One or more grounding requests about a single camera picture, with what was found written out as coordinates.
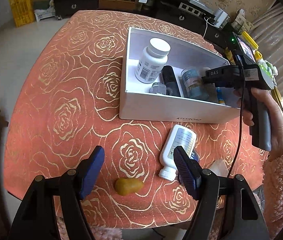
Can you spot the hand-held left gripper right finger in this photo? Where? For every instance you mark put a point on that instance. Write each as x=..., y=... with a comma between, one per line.
x=185, y=172

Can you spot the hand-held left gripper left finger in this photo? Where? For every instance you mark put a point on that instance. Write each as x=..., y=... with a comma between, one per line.
x=91, y=172

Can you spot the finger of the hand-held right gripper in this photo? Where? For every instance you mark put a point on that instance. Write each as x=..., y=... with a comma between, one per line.
x=214, y=82

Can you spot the white cylindrical bottle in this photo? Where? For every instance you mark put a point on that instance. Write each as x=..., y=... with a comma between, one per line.
x=211, y=93

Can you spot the blue grey canister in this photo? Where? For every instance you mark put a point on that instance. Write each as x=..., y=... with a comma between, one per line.
x=194, y=85

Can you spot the white lotion bottle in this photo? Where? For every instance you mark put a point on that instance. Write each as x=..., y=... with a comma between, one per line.
x=179, y=142

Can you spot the clear plastic case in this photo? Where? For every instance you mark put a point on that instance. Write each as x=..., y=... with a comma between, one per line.
x=219, y=167

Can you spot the yellow pear-shaped object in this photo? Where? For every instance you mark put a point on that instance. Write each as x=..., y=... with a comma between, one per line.
x=129, y=186

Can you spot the black cylindrical bottle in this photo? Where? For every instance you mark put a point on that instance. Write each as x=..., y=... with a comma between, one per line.
x=169, y=78

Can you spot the small clear bottle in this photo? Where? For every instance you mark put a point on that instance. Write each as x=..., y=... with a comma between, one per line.
x=157, y=88

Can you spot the white cardboard box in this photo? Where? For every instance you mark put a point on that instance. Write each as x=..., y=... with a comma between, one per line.
x=156, y=107

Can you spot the white pill bottle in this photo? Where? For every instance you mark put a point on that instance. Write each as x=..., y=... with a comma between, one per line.
x=151, y=62

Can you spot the person's right hand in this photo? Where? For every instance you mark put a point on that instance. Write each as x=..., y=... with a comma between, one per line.
x=279, y=125

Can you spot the white green plush pile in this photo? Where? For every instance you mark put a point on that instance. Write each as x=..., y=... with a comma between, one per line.
x=269, y=67

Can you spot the beige curtain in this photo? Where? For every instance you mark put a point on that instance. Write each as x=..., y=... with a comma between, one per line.
x=281, y=42

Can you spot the stuffed doll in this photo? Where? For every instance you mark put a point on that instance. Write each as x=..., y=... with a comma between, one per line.
x=241, y=20

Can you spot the white upright device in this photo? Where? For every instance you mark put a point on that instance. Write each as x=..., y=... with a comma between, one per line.
x=221, y=17

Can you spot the red rose-pattern tablecloth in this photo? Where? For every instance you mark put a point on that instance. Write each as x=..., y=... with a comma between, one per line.
x=69, y=105

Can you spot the grey flat device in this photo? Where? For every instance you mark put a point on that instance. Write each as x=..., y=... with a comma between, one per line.
x=199, y=5

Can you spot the brown wooden box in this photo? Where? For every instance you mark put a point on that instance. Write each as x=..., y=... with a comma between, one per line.
x=119, y=4

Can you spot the black tv cabinet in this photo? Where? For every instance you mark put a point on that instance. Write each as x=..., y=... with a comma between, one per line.
x=86, y=0

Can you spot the yellow plastic crate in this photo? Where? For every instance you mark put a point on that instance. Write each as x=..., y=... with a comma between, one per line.
x=21, y=7

